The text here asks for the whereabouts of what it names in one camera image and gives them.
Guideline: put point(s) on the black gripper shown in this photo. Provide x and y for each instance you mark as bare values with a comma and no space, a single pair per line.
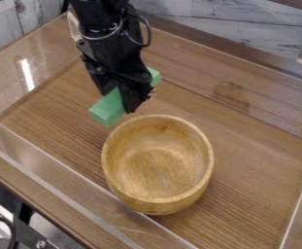
112,45

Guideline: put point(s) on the brown wooden bowl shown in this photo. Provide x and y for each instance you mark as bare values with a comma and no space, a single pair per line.
158,160

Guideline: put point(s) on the black metal table leg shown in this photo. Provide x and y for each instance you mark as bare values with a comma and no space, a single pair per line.
28,238

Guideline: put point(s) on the green rectangular block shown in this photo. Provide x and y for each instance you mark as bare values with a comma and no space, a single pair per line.
108,109

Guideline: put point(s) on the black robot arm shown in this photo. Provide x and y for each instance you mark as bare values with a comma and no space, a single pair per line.
107,10

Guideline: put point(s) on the clear acrylic corner bracket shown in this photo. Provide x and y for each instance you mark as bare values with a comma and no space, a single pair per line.
74,26

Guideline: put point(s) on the clear acrylic barrier wall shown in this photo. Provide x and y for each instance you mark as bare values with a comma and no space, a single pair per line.
239,93

